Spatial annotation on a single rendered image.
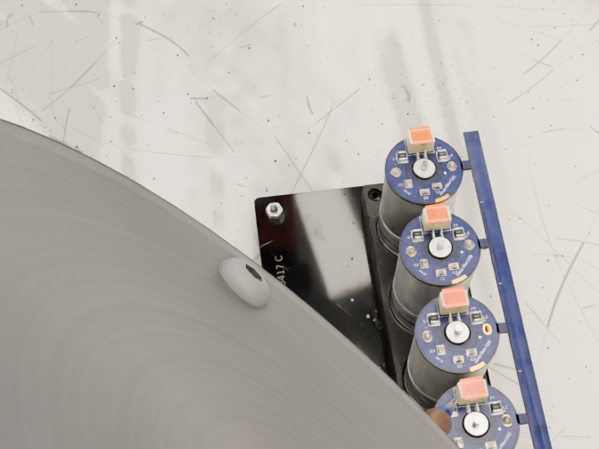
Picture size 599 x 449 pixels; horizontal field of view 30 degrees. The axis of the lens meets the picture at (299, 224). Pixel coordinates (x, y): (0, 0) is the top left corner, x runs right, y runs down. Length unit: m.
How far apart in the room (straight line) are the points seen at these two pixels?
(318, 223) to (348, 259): 0.02
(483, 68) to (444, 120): 0.03
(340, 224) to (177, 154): 0.07
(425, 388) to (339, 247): 0.07
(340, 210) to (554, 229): 0.08
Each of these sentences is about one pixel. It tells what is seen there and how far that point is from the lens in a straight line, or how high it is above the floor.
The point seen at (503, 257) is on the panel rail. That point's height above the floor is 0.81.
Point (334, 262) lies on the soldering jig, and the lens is 0.40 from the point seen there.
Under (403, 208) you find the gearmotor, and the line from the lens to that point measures 0.36.
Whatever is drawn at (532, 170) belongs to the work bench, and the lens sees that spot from 0.44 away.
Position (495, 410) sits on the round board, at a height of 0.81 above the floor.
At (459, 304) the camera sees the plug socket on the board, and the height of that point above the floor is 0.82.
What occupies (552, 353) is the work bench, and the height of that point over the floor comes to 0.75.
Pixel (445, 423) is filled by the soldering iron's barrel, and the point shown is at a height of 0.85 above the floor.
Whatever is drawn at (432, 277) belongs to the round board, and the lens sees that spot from 0.34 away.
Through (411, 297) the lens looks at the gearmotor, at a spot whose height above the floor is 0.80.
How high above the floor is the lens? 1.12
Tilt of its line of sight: 63 degrees down
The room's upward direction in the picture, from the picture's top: straight up
